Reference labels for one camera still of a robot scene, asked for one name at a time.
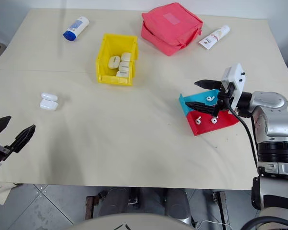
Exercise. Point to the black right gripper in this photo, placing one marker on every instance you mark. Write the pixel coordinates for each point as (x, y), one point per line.
(223, 97)

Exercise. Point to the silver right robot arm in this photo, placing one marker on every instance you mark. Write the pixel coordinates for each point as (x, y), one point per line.
(271, 115)

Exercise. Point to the yellow plastic bin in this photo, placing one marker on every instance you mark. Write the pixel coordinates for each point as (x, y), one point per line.
(105, 64)

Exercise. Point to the white cosmetic tube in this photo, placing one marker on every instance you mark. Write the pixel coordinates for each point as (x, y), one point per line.
(214, 37)

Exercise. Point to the red fabric pouch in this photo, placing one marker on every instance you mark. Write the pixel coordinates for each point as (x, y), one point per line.
(170, 26)

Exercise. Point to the cream table cover sheet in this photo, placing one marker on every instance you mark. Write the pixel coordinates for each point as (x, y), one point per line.
(122, 134)
(50, 55)

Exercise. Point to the white bottle with blue cap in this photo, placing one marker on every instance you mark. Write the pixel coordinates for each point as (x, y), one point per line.
(76, 27)

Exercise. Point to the pale robot torso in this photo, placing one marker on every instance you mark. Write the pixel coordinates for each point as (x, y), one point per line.
(134, 222)

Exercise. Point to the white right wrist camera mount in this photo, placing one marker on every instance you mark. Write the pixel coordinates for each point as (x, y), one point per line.
(234, 76)

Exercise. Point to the rusty metal frame bar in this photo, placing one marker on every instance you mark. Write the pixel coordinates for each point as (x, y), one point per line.
(222, 208)
(89, 208)

